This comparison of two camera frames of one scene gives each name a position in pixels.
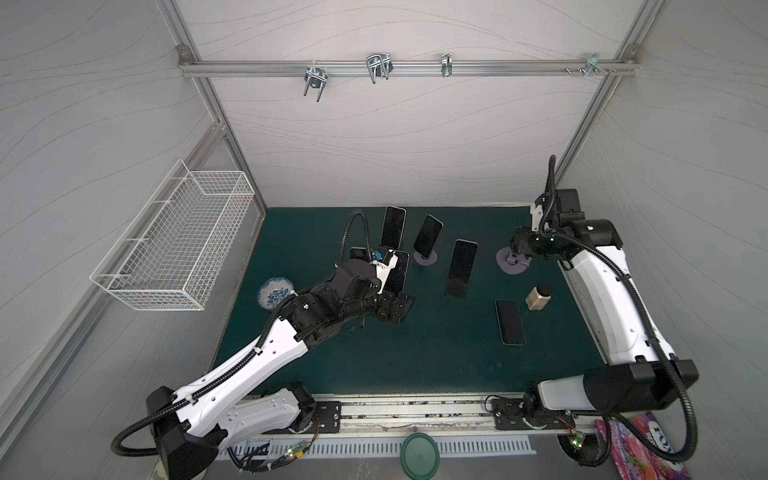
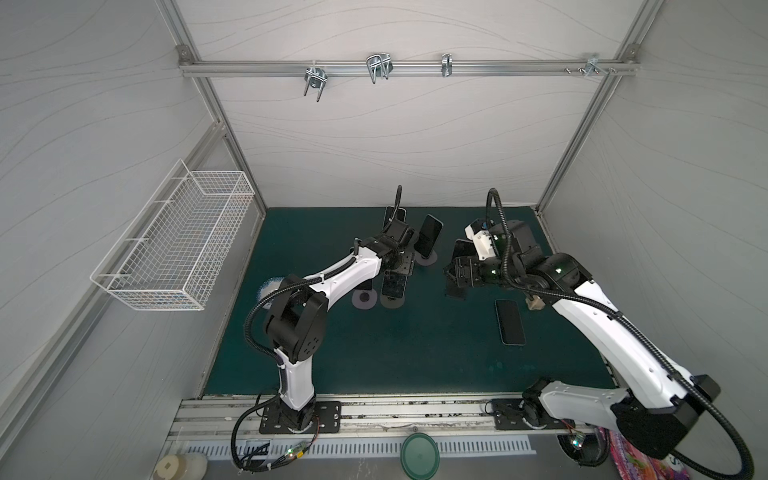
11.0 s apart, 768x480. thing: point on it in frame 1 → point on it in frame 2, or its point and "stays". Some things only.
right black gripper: x=520 y=245 → x=460 y=271
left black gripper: x=399 y=310 → x=408 y=263
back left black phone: x=393 y=227 stays
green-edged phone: x=510 y=322 stays
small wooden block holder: x=538 y=297 stays
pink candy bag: x=635 y=458 stays
